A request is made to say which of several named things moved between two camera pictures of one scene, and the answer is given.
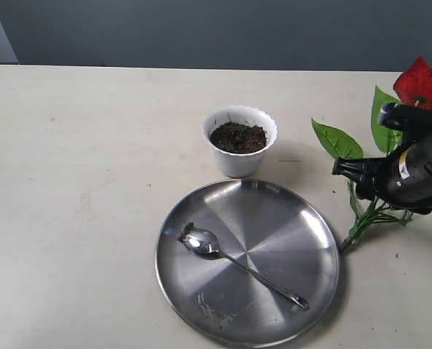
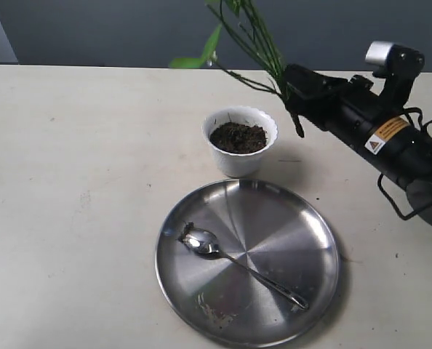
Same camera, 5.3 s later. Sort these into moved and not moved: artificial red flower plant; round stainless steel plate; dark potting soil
Moved: artificial red flower plant
Not moved: round stainless steel plate; dark potting soil
